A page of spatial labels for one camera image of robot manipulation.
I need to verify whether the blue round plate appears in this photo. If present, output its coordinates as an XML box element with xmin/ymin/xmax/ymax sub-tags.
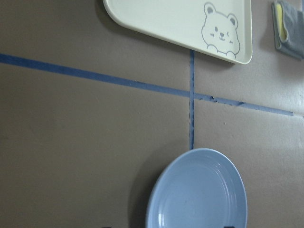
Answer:
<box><xmin>145</xmin><ymin>148</ymin><xmax>248</xmax><ymax>228</ymax></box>

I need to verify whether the cream bear tray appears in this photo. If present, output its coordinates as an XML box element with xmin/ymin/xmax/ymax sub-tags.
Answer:
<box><xmin>103</xmin><ymin>0</ymin><xmax>252</xmax><ymax>65</ymax></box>

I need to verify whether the grey folded cloth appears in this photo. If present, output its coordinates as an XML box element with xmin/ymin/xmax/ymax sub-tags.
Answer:
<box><xmin>272</xmin><ymin>0</ymin><xmax>304</xmax><ymax>60</ymax></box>

